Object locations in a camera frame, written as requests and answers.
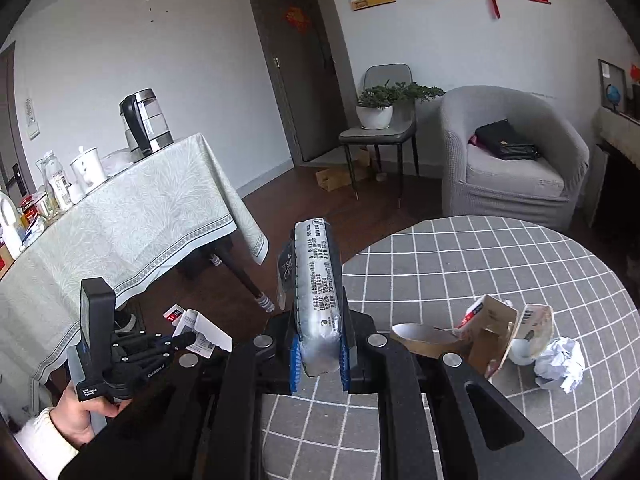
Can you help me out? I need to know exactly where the pale green patterned tablecloth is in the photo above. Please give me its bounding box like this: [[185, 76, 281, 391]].
[[0, 132, 269, 411]]

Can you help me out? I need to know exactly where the red tin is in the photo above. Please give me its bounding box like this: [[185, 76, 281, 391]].
[[19, 195, 48, 231]]

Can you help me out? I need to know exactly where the round table checked cloth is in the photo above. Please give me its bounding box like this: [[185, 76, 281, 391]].
[[260, 215, 628, 480]]

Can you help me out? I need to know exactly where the black handbag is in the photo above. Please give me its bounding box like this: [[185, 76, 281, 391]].
[[474, 119, 542, 162]]

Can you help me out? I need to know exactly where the silver snack packet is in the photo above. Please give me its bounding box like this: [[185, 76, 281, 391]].
[[277, 217, 346, 377]]

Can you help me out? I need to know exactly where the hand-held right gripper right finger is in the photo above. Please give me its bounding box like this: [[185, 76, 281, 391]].
[[340, 310, 583, 480]]

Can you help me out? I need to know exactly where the flat cardboard box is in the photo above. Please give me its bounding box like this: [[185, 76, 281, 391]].
[[315, 149, 373, 192]]

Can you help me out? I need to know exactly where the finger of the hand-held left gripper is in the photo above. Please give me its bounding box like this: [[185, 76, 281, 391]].
[[106, 351, 177, 381], [113, 331, 201, 357]]

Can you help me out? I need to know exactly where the dark side cabinet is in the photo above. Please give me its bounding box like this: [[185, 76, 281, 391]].
[[590, 107, 640, 261]]

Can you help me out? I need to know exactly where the potted green plant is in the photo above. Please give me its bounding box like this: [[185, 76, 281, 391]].
[[356, 80, 446, 131]]

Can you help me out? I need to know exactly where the glass jar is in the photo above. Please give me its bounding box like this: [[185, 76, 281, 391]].
[[36, 152, 74, 211]]

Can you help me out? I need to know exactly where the clear plastic container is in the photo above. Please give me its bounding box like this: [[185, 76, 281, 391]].
[[100, 149, 134, 179]]

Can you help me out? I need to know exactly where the person's left forearm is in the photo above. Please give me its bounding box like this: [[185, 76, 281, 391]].
[[14, 406, 82, 480]]

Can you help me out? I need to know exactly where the torn cardboard carton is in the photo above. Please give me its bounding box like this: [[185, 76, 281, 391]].
[[454, 294, 519, 380]]

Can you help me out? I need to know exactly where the person's left hand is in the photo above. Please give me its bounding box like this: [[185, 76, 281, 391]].
[[50, 386, 121, 451]]

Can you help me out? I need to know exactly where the dark wooden table leg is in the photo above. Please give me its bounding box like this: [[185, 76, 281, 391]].
[[215, 242, 266, 306]]

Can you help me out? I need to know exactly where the glass electric kettle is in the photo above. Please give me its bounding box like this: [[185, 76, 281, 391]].
[[119, 88, 175, 163]]

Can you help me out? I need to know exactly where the framed globe picture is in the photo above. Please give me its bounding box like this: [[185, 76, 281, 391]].
[[597, 58, 629, 114]]

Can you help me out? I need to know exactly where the dark grey door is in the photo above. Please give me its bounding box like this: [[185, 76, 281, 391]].
[[252, 0, 351, 163]]

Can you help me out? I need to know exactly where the white lidded mug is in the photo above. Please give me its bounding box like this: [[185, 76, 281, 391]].
[[69, 146, 107, 195]]

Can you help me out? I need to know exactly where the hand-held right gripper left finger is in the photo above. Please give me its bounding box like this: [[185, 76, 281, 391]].
[[57, 310, 302, 480]]

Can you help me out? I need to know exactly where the white plastic jug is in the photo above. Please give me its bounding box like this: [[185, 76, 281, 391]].
[[0, 191, 24, 259]]

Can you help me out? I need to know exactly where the brown door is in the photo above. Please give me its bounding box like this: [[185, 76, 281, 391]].
[[0, 42, 28, 201]]

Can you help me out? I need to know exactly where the white wall switch panel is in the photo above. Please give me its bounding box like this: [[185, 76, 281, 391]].
[[25, 95, 40, 141]]

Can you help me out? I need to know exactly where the grey dining chair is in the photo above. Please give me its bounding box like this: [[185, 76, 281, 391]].
[[339, 64, 421, 209]]

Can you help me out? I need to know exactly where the white paper wrapper red label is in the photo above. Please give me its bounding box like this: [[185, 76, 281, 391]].
[[164, 304, 234, 359]]

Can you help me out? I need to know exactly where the grey armchair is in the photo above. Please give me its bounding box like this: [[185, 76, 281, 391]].
[[439, 85, 591, 231]]

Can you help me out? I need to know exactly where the squashed brown paper cup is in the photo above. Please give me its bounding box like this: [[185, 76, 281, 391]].
[[390, 322, 467, 359]]

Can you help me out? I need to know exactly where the white paper ball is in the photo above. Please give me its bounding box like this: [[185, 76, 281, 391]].
[[533, 336, 586, 394]]

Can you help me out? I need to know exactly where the red door decoration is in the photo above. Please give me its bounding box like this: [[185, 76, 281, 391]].
[[284, 6, 312, 36]]

